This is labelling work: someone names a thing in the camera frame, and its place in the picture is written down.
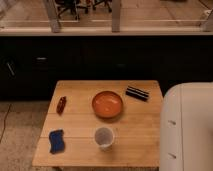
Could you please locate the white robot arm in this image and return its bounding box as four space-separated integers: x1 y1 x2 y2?
159 82 213 171

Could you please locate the orange bowl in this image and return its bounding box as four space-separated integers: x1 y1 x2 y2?
92 91 123 118

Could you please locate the red snack bag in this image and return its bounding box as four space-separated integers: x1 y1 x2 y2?
56 97 66 114

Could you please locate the white cup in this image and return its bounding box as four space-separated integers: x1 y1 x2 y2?
94 127 115 150

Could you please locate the wooden table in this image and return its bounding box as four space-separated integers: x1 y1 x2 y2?
33 80 162 168

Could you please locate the blue sponge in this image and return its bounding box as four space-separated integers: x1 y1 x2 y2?
49 130 65 154

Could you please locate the black cabinet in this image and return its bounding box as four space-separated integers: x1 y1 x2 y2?
0 35 213 100

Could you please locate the black office chair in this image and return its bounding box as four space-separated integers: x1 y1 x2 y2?
54 0 88 20

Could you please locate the black floor cable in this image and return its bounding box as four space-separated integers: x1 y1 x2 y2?
0 103 13 144

